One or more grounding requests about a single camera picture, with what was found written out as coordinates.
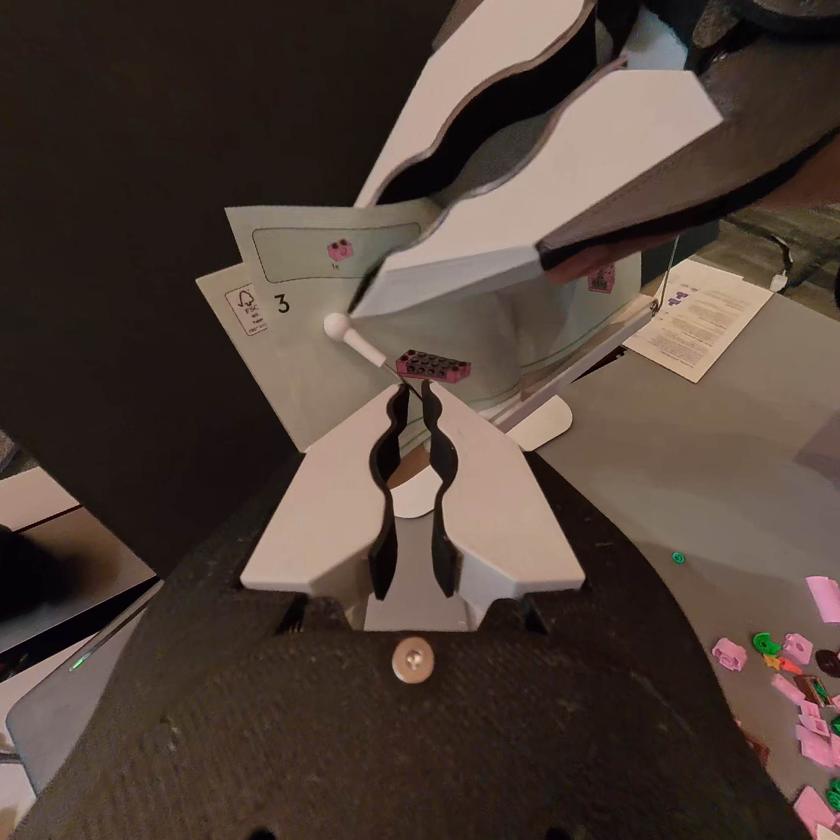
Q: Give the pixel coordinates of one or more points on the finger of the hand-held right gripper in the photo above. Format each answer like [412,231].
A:
[525,210]
[472,65]

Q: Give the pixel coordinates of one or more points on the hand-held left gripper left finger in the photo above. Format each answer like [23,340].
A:
[315,525]

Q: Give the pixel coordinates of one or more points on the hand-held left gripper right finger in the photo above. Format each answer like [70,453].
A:
[512,525]

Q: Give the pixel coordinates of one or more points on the white book stand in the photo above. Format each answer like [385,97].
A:
[544,423]

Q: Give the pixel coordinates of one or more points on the instruction booklet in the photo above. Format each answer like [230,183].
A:
[295,367]

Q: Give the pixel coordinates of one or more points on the person's right hand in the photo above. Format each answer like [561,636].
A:
[623,259]

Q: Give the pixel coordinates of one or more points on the printed paper sheet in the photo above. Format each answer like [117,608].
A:
[709,321]

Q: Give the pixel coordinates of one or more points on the black flat device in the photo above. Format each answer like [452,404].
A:
[52,577]

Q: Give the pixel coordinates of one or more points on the grey device with green light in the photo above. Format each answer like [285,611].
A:
[65,709]

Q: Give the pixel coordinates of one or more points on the coral carrot toy piece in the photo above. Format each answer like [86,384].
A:
[791,667]

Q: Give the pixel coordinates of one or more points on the dark brown small round piece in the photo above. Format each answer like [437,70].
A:
[830,663]

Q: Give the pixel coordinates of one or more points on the black flat panel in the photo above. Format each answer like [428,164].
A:
[131,197]

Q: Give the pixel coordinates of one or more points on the small brown frame piece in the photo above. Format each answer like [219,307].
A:
[814,690]

